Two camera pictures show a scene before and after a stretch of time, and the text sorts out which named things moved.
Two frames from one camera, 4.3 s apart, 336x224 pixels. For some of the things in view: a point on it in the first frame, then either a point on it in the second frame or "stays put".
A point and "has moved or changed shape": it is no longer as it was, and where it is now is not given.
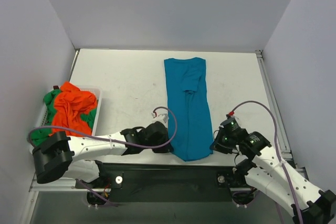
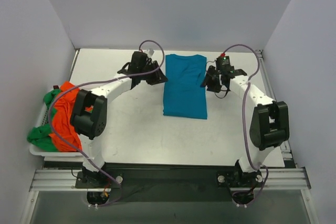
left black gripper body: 165,149 → 153,72
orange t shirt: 69,105 stays put
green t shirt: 37,135 stays put
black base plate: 171,182 stays put
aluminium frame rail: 63,184 stays put
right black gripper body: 217,146 → 212,78
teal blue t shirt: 189,124 has moved or changed shape
